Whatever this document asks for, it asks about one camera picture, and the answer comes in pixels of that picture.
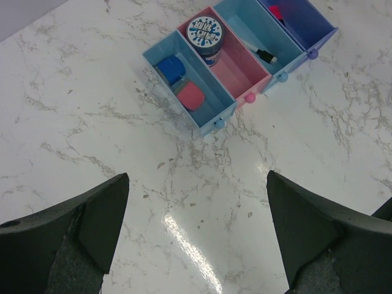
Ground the pink drawer bin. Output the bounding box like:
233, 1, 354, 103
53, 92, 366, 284
178, 7, 271, 108

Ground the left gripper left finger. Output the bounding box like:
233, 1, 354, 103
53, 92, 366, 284
1, 173, 129, 293

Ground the purple drawer bin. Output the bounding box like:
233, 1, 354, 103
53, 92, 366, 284
259, 0, 338, 60

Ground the blue white eraser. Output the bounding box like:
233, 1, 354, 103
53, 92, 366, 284
154, 55, 186, 86

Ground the light blue drawer bin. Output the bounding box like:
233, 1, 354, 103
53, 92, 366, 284
143, 30, 237, 137

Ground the pink eraser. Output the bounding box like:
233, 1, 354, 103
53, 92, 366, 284
175, 80, 205, 111

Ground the blue round tape dispenser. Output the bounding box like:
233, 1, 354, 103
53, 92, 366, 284
186, 15, 224, 67

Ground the black pen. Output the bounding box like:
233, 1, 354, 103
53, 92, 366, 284
242, 40, 277, 64

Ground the pink black highlighter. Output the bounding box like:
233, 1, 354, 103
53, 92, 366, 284
269, 5, 285, 26

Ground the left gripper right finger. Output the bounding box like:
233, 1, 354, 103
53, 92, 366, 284
266, 170, 391, 293

